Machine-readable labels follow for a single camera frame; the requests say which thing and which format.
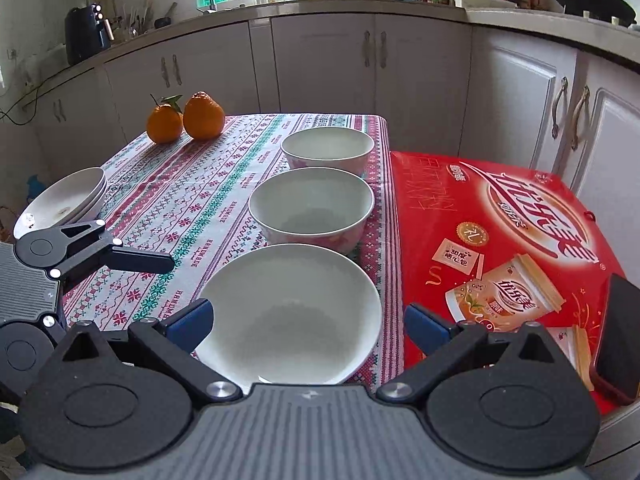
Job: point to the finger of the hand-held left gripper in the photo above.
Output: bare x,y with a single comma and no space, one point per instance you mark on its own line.
140,262

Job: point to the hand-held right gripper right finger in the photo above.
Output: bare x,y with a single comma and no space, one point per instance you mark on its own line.
425,327

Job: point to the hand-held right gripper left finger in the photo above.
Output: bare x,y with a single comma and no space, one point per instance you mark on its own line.
192,322

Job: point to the white floral bowl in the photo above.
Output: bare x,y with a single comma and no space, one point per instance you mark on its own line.
327,145
310,207
290,315

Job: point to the patterned tablecloth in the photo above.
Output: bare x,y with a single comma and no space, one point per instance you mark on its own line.
200,195

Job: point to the blue bottle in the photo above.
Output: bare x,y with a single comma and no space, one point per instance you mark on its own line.
36,187

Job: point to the red printed carton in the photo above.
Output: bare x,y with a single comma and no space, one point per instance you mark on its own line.
450,220

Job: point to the orange with leaf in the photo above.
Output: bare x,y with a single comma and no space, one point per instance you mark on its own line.
164,125

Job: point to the bumpy orange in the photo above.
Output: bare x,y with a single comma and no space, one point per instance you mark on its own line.
204,117

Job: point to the black smartphone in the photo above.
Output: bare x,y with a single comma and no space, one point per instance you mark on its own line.
620,340

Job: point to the utensil holder with utensils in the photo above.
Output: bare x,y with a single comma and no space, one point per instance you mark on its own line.
132,22

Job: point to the small black pan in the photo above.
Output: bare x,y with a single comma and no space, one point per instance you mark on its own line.
162,22

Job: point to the beige kitchen countertop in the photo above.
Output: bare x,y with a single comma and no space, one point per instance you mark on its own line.
350,6

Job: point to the white plastic tray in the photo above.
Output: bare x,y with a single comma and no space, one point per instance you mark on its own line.
482,0

